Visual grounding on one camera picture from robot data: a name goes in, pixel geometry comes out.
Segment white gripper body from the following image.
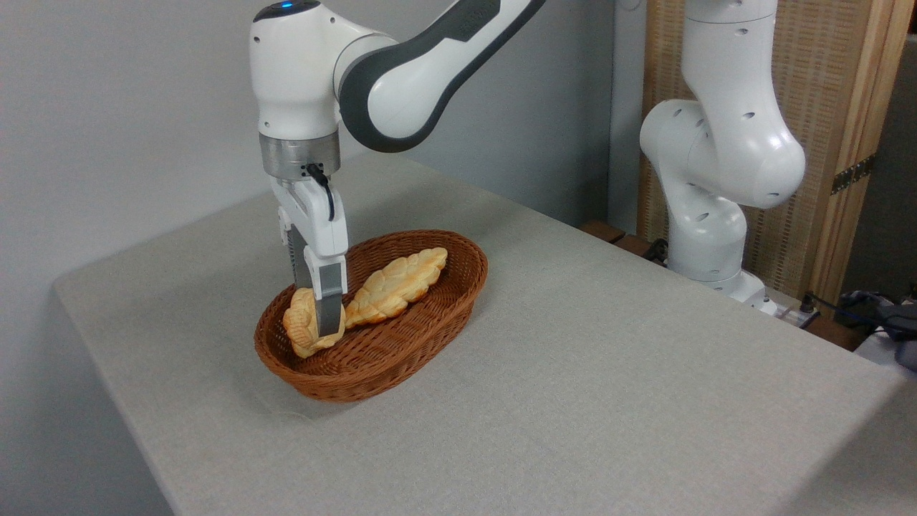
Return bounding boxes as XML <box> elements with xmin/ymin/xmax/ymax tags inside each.
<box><xmin>271</xmin><ymin>176</ymin><xmax>350</xmax><ymax>259</ymax></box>

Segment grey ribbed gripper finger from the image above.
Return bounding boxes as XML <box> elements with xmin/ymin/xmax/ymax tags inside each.
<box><xmin>304</xmin><ymin>247</ymin><xmax>348</xmax><ymax>338</ymax></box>
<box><xmin>278</xmin><ymin>208</ymin><xmax>313</xmax><ymax>290</ymax></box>

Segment round golden bread roll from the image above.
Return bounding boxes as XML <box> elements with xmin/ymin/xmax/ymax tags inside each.
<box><xmin>282</xmin><ymin>287</ymin><xmax>347</xmax><ymax>359</ymax></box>

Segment long braided golden bread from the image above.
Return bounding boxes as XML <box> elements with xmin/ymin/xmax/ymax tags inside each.
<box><xmin>344</xmin><ymin>247</ymin><xmax>448</xmax><ymax>330</ymax></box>

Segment brown wicker basket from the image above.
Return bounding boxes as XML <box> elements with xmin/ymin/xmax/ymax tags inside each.
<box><xmin>254</xmin><ymin>229</ymin><xmax>489</xmax><ymax>403</ymax></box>

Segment grey tablecloth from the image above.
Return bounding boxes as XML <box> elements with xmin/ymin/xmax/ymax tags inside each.
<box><xmin>54</xmin><ymin>154</ymin><xmax>917</xmax><ymax>516</ymax></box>

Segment wooden rattan folding screen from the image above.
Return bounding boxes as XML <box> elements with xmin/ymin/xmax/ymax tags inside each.
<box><xmin>638</xmin><ymin>0</ymin><xmax>917</xmax><ymax>309</ymax></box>

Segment dark metal screen hinge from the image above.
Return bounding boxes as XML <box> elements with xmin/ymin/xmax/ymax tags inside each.
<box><xmin>831</xmin><ymin>154</ymin><xmax>876</xmax><ymax>196</ymax></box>

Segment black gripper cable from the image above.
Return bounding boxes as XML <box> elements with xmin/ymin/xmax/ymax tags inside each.
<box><xmin>302</xmin><ymin>163</ymin><xmax>336</xmax><ymax>221</ymax></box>

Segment dark bundle of cables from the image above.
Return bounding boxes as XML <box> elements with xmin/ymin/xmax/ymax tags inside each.
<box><xmin>813</xmin><ymin>287</ymin><xmax>917</xmax><ymax>371</ymax></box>

